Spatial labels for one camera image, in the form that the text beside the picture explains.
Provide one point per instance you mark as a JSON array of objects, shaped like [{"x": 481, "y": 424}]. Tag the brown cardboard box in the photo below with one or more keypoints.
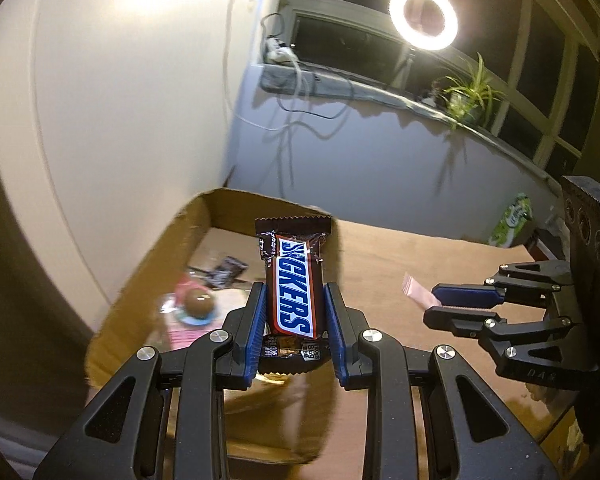
[{"x": 140, "y": 290}]

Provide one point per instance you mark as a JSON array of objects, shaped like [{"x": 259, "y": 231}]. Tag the grey stone window sill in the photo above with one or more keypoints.
[{"x": 370, "y": 92}]

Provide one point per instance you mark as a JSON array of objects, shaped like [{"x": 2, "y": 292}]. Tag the black and white candy packet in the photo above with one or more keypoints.
[{"x": 227, "y": 271}]

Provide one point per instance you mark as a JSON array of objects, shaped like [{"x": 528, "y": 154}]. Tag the white power strip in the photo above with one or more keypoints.
[{"x": 280, "y": 54}]

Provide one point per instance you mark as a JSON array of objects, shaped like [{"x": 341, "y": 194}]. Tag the potted spider plant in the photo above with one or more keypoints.
[{"x": 472, "y": 87}]

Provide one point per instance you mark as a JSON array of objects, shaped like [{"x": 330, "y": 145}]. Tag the white cabinet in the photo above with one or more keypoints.
[{"x": 105, "y": 85}]

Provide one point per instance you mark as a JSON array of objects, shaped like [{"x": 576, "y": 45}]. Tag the dark window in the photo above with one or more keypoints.
[{"x": 340, "y": 35}]

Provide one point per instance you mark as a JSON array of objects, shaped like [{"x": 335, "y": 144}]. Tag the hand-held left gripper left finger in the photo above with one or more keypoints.
[{"x": 257, "y": 325}]

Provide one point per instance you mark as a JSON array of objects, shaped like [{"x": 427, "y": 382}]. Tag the pink sachet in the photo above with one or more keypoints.
[{"x": 420, "y": 294}]

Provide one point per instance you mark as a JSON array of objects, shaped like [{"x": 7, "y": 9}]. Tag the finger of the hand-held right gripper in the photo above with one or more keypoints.
[
  {"x": 465, "y": 296},
  {"x": 460, "y": 322}
]

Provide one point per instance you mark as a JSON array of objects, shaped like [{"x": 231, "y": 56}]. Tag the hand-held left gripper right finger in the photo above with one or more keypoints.
[{"x": 334, "y": 332}]

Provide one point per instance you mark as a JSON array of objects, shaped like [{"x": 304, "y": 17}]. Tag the green snack bag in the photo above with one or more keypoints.
[{"x": 512, "y": 220}]

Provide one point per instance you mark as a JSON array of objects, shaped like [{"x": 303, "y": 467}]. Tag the brown chocolate bar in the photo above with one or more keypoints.
[{"x": 290, "y": 280}]

